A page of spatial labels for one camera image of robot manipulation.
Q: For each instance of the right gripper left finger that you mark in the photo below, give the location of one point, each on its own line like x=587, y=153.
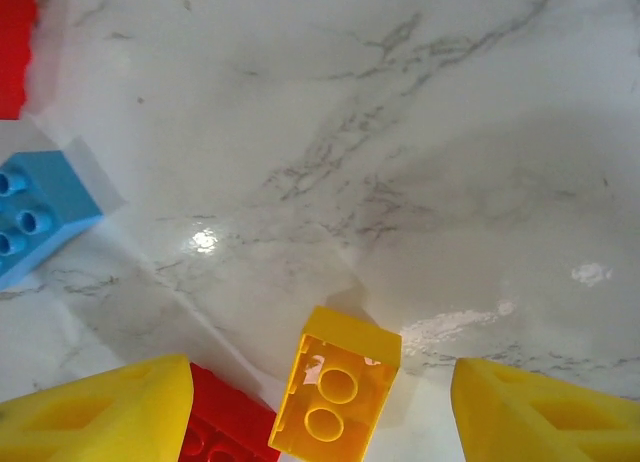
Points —
x=100, y=422

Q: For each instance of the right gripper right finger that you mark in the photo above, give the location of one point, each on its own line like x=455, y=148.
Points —
x=525, y=422

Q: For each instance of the red lego brick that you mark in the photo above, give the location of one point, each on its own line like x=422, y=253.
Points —
x=15, y=47
x=225, y=407

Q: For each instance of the yellow lego brick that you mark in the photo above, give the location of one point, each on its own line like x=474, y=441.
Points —
x=345, y=342

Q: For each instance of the blue lego brick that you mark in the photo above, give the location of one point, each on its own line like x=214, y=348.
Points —
x=55, y=192

